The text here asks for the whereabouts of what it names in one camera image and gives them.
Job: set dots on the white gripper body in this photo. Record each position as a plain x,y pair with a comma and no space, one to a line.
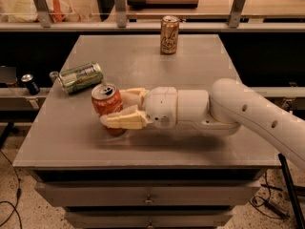
161,107

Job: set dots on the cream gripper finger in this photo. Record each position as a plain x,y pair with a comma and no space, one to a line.
130,118
133,96

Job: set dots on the red coke can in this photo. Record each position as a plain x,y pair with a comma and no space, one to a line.
106,99

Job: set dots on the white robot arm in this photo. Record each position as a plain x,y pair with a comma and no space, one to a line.
219,111

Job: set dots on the green soda can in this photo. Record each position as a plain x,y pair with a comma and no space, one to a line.
81,77

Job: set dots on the gold LaCroix can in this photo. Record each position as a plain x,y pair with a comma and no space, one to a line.
169,34

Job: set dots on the black soda can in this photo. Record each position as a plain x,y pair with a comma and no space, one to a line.
29,82

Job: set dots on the grey drawer cabinet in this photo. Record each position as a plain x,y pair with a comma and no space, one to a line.
177,167

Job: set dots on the upper drawer with knob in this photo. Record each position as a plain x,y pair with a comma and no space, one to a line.
98,194

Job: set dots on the drawer with knob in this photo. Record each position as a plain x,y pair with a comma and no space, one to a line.
98,194
148,219

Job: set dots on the small clear glass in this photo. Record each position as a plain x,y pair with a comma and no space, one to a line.
53,76

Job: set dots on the clear acrylic panel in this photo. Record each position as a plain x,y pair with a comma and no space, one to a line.
79,0

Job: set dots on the lower drawer with knob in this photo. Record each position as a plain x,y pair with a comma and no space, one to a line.
148,219

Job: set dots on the white orange plastic bag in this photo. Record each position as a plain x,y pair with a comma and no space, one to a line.
25,11

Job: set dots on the black pole right floor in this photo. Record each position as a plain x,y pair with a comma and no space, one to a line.
299,218

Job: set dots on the middle metal bracket post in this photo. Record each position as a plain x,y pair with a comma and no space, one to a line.
121,13

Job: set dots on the metal bracket post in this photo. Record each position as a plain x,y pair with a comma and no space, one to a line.
43,13
235,13
121,13

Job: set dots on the right metal bracket post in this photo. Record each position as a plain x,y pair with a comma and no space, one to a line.
235,13

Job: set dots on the left metal bracket post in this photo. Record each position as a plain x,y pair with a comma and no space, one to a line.
43,13

